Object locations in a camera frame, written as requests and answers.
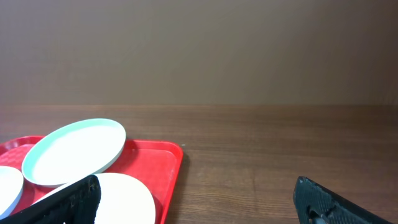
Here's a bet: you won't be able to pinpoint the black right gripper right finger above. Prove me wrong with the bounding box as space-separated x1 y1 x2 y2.
293 176 392 224

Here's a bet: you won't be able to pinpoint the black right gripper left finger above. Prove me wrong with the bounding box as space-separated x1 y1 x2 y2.
1 175 101 224

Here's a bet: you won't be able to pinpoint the white plate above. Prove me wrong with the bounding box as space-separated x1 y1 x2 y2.
32 172 156 224

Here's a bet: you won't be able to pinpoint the red plastic serving tray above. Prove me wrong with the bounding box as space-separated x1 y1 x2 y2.
1 136 183 224

